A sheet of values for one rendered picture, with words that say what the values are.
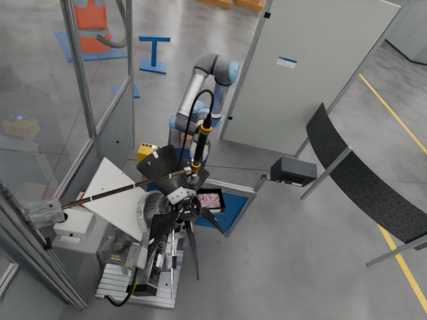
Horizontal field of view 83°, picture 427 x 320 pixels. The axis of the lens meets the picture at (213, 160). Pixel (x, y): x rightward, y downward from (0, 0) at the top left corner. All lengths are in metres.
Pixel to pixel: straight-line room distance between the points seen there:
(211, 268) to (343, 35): 2.56
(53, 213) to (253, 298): 1.95
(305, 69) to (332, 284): 2.25
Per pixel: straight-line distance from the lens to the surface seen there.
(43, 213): 1.07
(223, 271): 2.53
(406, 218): 2.83
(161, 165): 1.23
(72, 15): 1.45
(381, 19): 2.98
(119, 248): 1.61
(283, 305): 2.67
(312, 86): 3.09
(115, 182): 1.30
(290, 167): 1.69
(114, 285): 2.36
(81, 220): 1.57
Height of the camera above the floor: 2.34
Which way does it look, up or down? 47 degrees down
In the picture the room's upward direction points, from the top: 19 degrees clockwise
